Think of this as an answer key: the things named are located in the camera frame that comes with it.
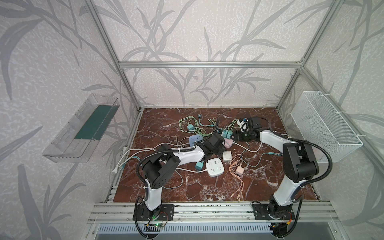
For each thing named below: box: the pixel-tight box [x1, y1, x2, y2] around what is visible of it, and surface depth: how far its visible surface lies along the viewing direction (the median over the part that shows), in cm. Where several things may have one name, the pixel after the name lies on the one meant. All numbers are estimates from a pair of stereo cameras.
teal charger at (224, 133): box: [221, 129, 228, 138], surface depth 98 cm
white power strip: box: [205, 158, 225, 177], surface depth 88 cm
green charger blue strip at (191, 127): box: [187, 124, 196, 130], surface depth 108 cm
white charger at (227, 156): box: [223, 151, 232, 162], surface depth 93 cm
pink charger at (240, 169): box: [236, 166, 245, 174], surface depth 88 cm
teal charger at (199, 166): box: [195, 161, 204, 171], surface depth 89 cm
